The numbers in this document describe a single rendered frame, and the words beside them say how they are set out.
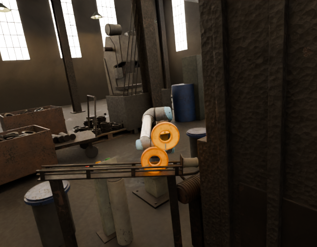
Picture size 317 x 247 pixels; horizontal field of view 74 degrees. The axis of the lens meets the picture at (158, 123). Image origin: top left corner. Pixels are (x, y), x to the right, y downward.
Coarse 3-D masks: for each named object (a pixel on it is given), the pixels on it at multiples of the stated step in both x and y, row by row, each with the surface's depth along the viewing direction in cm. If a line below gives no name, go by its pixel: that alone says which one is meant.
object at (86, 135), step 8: (88, 96) 364; (88, 104) 375; (88, 112) 377; (88, 120) 379; (96, 120) 331; (88, 128) 382; (96, 128) 333; (56, 136) 327; (64, 136) 324; (72, 136) 330; (80, 136) 348; (88, 136) 342; (96, 136) 334; (56, 144) 318; (64, 144) 313; (72, 144) 315; (80, 144) 378; (88, 144) 332; (88, 152) 331; (96, 152) 337
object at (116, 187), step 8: (112, 184) 142; (120, 184) 144; (112, 192) 144; (120, 192) 145; (112, 200) 146; (120, 200) 146; (112, 208) 148; (120, 208) 147; (128, 208) 153; (120, 216) 148; (128, 216) 152; (120, 224) 150; (128, 224) 152; (120, 232) 151; (128, 232) 153; (120, 240) 153; (128, 240) 154
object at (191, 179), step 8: (192, 176) 135; (184, 184) 126; (192, 184) 127; (184, 192) 123; (192, 192) 124; (200, 192) 128; (184, 200) 125; (192, 200) 128; (200, 200) 132; (192, 208) 138; (200, 208) 133; (192, 216) 140; (200, 216) 134; (192, 224) 142; (200, 224) 135; (192, 232) 144; (200, 232) 137; (192, 240) 146; (200, 240) 139
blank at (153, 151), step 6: (150, 150) 118; (156, 150) 118; (162, 150) 118; (144, 156) 118; (150, 156) 119; (162, 156) 119; (144, 162) 119; (162, 162) 120; (156, 168) 120; (162, 168) 121
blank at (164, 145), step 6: (156, 126) 114; (162, 126) 114; (168, 126) 114; (174, 126) 115; (156, 132) 115; (174, 132) 116; (156, 138) 116; (174, 138) 116; (156, 144) 116; (162, 144) 117; (168, 144) 117; (174, 144) 117
